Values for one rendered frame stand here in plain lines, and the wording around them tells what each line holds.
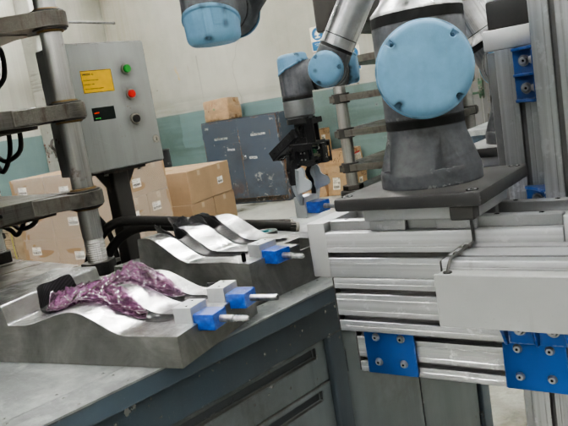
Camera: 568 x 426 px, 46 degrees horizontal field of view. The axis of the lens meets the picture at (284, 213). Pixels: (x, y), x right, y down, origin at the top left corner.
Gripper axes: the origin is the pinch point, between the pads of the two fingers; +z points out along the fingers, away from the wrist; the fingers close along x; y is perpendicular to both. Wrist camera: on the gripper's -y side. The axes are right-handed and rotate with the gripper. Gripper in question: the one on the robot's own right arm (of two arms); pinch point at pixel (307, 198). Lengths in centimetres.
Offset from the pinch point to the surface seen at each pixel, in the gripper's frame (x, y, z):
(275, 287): -29.8, 14.4, 13.0
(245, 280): -36.1, 12.6, 9.5
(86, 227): -27, -61, 1
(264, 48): 527, -508, -99
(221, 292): -49, 19, 8
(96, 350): -69, 9, 12
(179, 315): -59, 21, 8
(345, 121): 318, -232, -2
